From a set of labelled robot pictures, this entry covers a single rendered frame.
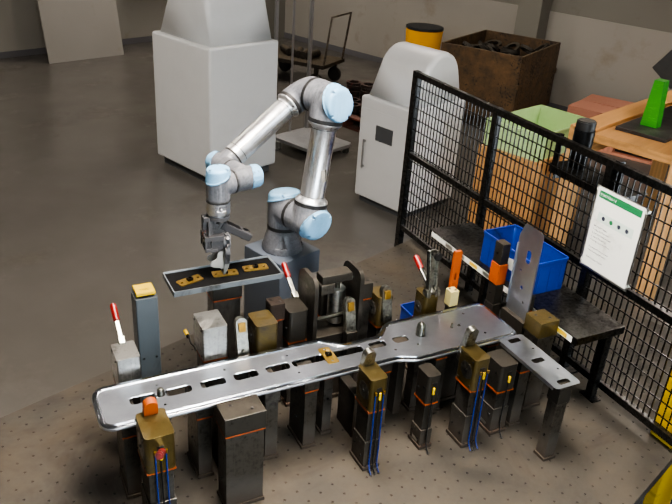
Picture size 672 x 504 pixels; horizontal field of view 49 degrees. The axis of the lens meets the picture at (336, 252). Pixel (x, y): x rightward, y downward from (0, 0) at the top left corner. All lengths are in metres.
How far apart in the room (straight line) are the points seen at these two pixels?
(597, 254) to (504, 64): 5.40
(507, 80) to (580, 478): 5.92
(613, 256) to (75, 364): 2.71
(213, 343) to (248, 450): 0.36
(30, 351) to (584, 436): 2.84
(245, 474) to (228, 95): 4.21
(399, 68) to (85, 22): 5.74
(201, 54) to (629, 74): 4.95
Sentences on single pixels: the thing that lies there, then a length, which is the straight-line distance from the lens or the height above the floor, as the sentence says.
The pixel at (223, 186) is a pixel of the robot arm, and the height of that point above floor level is 1.48.
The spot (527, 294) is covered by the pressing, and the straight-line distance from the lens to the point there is 2.64.
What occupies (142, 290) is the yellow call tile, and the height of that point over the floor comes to 1.16.
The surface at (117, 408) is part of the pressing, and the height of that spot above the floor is 1.00.
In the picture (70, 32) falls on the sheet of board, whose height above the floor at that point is 0.35.
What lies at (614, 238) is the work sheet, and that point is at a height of 1.30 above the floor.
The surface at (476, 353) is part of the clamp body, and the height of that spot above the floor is 1.05.
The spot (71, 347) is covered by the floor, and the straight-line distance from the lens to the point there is 4.25.
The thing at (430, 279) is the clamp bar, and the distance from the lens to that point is 2.59.
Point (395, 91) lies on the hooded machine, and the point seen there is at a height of 0.94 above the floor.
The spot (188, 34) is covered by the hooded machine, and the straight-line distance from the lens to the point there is 6.10.
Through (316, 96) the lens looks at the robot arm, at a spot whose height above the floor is 1.70.
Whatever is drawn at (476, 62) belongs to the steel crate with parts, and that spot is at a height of 0.69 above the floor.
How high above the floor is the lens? 2.34
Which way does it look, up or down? 27 degrees down
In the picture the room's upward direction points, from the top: 4 degrees clockwise
